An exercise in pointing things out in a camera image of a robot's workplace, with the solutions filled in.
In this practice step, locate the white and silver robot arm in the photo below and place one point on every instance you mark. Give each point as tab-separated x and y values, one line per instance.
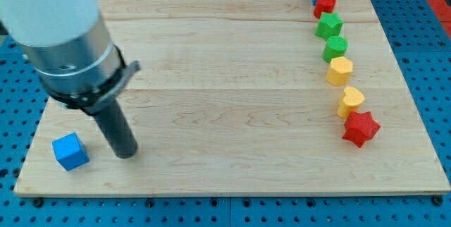
69	45

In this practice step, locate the light wooden board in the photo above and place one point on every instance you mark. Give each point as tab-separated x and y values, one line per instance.
232	101

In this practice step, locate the black cylindrical pointer tool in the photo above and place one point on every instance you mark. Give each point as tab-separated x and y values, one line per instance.
116	130

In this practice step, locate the yellow hexagon block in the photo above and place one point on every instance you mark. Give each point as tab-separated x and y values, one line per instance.
339	71

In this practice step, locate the green cylinder block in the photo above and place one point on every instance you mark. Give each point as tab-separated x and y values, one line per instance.
336	46

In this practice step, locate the yellow heart block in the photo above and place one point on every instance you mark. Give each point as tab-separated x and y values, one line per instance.
350	100

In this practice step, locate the green star block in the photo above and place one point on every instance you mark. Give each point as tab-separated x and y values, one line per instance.
329	25

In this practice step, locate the red star block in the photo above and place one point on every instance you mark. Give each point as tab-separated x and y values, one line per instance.
360	127

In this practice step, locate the red cylinder block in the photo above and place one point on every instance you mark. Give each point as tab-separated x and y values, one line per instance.
323	6

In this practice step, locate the blue cube block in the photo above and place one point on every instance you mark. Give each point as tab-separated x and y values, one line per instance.
70	152

